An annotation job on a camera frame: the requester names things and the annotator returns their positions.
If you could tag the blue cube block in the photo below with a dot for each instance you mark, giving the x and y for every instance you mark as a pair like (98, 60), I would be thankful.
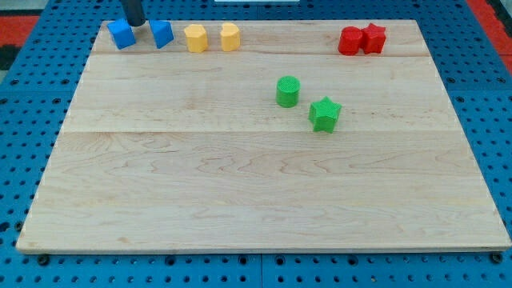
(121, 33)

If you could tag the yellow hexagon block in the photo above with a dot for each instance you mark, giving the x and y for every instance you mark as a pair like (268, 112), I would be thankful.
(196, 38)

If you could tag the light wooden board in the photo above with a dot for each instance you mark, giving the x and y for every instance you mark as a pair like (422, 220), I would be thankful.
(164, 151)

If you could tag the green cylinder block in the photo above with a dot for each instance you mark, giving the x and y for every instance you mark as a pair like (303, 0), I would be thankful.
(287, 91)

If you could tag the green star block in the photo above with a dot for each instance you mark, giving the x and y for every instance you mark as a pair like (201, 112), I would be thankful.
(324, 115)

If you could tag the yellow heart block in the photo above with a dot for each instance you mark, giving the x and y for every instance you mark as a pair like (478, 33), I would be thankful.
(230, 37)

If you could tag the red cylinder block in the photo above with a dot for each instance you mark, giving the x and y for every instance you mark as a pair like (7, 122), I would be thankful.
(350, 41)

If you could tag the blue wedge block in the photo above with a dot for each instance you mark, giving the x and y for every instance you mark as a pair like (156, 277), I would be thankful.
(162, 32)

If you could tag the red star block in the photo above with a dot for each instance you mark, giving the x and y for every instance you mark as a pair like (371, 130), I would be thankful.
(373, 39)

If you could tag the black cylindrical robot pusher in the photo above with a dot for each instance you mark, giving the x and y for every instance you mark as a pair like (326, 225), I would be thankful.
(134, 12)

